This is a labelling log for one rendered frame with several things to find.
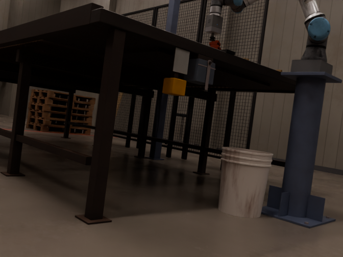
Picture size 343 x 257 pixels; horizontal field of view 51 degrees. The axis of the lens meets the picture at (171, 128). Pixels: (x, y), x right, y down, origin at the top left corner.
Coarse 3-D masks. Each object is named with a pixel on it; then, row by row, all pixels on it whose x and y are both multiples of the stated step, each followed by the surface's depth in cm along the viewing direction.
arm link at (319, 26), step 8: (304, 0) 206; (312, 0) 205; (304, 8) 207; (312, 8) 204; (312, 16) 203; (320, 16) 202; (312, 24) 202; (320, 24) 201; (328, 24) 199; (312, 32) 202; (320, 32) 201; (328, 32) 201; (312, 40) 211; (320, 40) 206
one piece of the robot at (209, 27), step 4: (208, 16) 227; (212, 16) 224; (216, 16) 225; (220, 16) 226; (208, 20) 227; (212, 20) 223; (216, 20) 225; (220, 20) 227; (208, 24) 226; (212, 24) 224; (216, 24) 225; (220, 24) 227; (208, 28) 226; (212, 28) 224; (216, 28) 226; (220, 28) 227; (208, 32) 228; (212, 32) 227; (216, 32) 226; (220, 32) 228
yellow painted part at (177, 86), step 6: (174, 48) 184; (174, 54) 184; (174, 72) 183; (168, 78) 181; (174, 78) 179; (168, 84) 181; (174, 84) 179; (180, 84) 182; (162, 90) 184; (168, 90) 180; (174, 90) 179; (180, 90) 182
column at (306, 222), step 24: (288, 72) 217; (312, 72) 207; (312, 96) 213; (312, 120) 213; (288, 144) 222; (312, 144) 214; (288, 168) 218; (312, 168) 216; (288, 192) 215; (288, 216) 214; (312, 216) 214
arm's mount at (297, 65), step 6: (294, 60) 219; (300, 60) 217; (306, 60) 214; (312, 60) 211; (318, 60) 209; (294, 66) 219; (300, 66) 216; (306, 66) 214; (312, 66) 211; (318, 66) 209; (324, 66) 212; (330, 66) 218; (330, 72) 219
